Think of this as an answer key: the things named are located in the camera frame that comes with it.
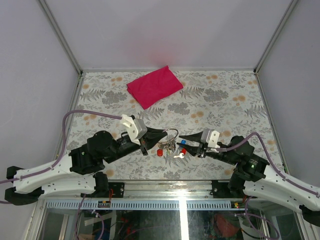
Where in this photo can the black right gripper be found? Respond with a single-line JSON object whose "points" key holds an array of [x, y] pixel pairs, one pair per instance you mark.
{"points": [[200, 150]]}

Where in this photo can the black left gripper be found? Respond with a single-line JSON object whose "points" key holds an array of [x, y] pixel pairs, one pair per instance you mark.
{"points": [[153, 137]]}

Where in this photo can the folded pink cloth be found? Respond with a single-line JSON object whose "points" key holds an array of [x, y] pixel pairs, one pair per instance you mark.
{"points": [[154, 86]]}

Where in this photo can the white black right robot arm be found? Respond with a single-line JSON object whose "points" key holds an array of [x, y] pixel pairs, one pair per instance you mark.
{"points": [[254, 176]]}

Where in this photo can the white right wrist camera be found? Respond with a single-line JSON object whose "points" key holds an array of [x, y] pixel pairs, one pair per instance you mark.
{"points": [[210, 137]]}

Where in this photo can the aluminium front rail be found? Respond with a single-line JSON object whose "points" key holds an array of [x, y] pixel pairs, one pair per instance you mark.
{"points": [[155, 195]]}

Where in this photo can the floral table mat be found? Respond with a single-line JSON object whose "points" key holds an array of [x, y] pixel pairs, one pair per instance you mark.
{"points": [[226, 101]]}

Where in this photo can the large metal keyring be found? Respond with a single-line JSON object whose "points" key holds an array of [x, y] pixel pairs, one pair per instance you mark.
{"points": [[171, 135]]}

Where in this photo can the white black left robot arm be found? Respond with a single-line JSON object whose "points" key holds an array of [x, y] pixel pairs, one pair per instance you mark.
{"points": [[78, 173]]}

